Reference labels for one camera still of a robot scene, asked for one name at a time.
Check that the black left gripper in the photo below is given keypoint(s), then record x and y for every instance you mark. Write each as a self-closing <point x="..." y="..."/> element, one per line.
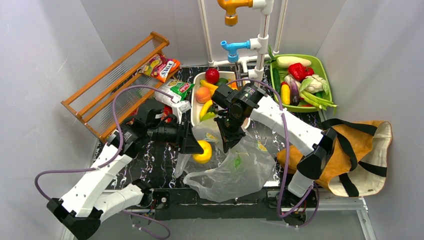
<point x="182" y="136"/>

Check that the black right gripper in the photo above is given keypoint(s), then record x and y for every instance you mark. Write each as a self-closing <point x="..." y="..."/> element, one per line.
<point x="228" y="124"/>

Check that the green pear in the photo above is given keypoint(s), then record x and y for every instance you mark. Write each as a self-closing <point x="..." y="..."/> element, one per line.
<point x="208" y="115"/>

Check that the yellow lemon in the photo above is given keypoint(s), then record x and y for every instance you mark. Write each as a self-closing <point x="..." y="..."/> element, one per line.
<point x="205" y="157"/>

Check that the clear lemon print plastic bag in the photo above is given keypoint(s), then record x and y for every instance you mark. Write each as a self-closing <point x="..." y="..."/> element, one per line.
<point x="218" y="180"/>

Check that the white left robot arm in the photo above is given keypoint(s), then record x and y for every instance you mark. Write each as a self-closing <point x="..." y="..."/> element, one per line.
<point x="82" y="209"/>

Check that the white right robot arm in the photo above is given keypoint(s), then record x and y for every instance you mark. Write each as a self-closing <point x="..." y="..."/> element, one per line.
<point x="316" y="145"/>

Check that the red snack bag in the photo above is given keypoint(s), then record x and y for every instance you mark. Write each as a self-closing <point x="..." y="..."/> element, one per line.
<point x="167" y="110"/>

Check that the green avocado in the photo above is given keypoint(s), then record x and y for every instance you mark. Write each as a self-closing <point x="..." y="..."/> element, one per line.
<point x="221" y="81"/>

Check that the yellow banana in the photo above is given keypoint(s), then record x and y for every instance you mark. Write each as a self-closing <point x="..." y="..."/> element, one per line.
<point x="212" y="88"/>

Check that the peach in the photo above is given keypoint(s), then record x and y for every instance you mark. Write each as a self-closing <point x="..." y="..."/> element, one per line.
<point x="202" y="95"/>

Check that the red pomegranate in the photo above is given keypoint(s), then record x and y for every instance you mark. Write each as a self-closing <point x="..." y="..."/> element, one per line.
<point x="212" y="75"/>

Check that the green chips bag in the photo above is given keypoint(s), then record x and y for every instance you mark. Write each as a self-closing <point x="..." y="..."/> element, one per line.
<point x="173" y="92"/>

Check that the green cucumber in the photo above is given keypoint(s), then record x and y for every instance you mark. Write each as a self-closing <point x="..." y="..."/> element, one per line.
<point x="276" y="80"/>

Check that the blue tap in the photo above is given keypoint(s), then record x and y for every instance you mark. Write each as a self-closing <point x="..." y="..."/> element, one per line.
<point x="232" y="49"/>

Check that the yellow corn cob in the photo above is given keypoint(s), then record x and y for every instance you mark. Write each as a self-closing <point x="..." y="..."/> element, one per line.
<point x="285" y="93"/>

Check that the orange yox snack bag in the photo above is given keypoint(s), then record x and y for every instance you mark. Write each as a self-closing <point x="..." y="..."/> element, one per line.
<point x="159" y="67"/>

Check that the purple eggplant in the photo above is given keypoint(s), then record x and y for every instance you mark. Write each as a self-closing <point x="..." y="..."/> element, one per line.
<point x="294" y="89"/>

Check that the white radish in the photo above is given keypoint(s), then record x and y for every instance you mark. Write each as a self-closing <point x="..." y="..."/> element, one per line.
<point x="286" y="61"/>

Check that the red bell pepper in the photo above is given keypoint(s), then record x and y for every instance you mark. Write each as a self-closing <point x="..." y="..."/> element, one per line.
<point x="300" y="72"/>

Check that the green beans bunch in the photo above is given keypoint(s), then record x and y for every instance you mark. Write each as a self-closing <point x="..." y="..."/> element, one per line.
<point x="318" y="102"/>

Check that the wooden dish rack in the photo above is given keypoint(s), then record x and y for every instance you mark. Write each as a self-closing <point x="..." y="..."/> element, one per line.
<point x="123" y="82"/>

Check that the cauliflower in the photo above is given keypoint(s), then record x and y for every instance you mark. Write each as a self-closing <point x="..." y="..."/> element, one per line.
<point x="314" y="84"/>

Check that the orange tap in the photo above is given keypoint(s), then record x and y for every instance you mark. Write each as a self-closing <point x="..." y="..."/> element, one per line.
<point x="230" y="7"/>

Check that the orange canvas tote bag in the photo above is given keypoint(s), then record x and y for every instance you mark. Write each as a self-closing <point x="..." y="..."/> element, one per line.
<point x="358" y="165"/>

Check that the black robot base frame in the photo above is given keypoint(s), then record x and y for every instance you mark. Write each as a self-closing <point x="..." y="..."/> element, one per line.
<point x="185" y="203"/>

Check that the white pvc pipe frame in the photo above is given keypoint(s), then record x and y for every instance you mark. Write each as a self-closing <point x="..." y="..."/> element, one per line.
<point x="253" y="59"/>

